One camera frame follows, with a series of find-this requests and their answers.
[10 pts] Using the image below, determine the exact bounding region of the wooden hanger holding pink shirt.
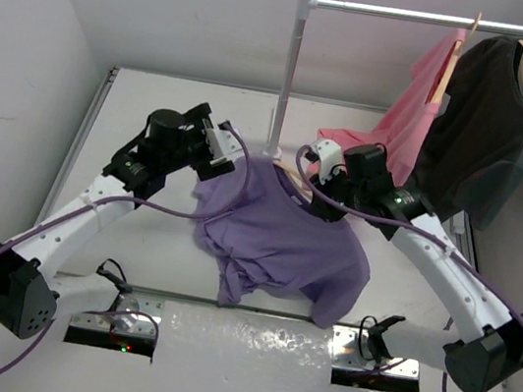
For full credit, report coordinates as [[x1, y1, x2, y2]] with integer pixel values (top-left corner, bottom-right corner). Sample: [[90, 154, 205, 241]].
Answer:
[[430, 11, 483, 105]]

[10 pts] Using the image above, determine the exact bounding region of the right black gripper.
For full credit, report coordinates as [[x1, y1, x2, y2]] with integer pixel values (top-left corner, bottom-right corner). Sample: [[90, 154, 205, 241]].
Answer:
[[305, 160, 372, 226]]

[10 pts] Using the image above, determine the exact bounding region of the metal base plate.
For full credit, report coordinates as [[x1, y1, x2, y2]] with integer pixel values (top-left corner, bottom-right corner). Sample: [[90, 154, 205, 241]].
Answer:
[[329, 325, 420, 380], [69, 294, 165, 339]]

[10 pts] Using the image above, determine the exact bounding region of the pink t shirt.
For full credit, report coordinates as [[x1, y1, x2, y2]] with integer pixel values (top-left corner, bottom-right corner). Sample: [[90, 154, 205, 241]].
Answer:
[[317, 28, 466, 186]]

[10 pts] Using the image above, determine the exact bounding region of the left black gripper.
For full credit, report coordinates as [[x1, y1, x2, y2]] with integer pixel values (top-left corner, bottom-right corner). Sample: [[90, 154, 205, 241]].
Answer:
[[158, 97, 242, 182]]

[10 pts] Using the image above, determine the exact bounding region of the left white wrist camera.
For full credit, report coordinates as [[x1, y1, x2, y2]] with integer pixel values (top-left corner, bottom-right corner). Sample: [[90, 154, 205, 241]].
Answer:
[[204, 121, 243, 166]]

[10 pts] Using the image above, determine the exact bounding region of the silver clothes rack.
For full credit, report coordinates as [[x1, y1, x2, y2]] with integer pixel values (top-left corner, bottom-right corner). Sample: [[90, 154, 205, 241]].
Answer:
[[264, 0, 523, 157]]

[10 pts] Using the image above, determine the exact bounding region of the aluminium table frame rail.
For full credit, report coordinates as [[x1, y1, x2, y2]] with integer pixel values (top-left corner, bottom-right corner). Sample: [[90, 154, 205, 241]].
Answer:
[[36, 66, 120, 222]]

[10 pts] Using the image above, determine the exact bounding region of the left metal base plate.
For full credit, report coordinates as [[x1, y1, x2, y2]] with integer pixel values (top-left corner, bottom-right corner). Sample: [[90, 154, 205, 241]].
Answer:
[[69, 294, 165, 339]]

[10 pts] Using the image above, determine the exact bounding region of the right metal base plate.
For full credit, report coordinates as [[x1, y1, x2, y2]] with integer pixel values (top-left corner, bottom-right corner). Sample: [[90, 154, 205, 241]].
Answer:
[[329, 325, 420, 380]]

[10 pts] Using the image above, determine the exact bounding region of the purple t shirt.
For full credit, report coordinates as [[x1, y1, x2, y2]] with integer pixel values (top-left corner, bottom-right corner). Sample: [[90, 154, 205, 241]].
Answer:
[[193, 157, 371, 328]]

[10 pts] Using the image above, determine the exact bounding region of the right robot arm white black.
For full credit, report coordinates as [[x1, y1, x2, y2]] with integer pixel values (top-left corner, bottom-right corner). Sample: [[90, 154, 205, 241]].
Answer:
[[304, 139, 523, 392]]

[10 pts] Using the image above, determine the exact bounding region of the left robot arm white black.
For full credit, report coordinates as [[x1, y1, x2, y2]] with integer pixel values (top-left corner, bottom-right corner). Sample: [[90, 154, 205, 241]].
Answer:
[[0, 102, 246, 340]]

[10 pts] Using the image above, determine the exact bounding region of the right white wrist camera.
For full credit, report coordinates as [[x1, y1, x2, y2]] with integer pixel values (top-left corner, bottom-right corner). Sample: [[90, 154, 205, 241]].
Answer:
[[306, 139, 345, 185]]

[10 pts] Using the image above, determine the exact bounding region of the dark grey t shirt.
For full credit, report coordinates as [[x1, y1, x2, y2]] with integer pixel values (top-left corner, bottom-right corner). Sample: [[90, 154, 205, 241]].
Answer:
[[406, 35, 523, 231]]

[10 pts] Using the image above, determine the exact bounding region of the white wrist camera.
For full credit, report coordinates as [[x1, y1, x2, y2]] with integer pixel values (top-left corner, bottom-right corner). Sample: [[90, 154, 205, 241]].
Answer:
[[204, 121, 243, 166], [306, 139, 345, 185]]

